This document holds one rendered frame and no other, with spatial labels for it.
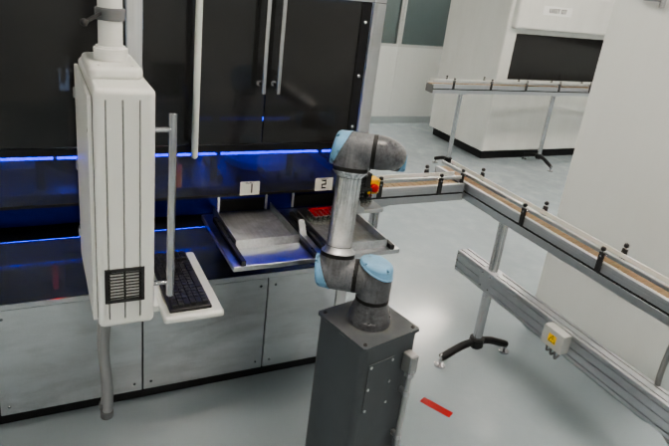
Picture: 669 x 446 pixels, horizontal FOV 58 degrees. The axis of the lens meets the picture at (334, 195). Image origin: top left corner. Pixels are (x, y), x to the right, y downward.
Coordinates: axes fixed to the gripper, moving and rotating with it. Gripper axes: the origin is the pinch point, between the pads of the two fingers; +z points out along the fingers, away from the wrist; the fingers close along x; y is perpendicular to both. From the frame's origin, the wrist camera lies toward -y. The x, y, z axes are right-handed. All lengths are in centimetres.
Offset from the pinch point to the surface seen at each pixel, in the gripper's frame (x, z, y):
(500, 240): 1, 20, 89
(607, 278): -65, 5, 85
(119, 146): -38, -45, -97
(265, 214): 19.9, 5.4, -30.5
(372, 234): -8.8, 5.1, 7.5
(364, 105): 17.3, -44.1, 10.0
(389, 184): 34, 0, 40
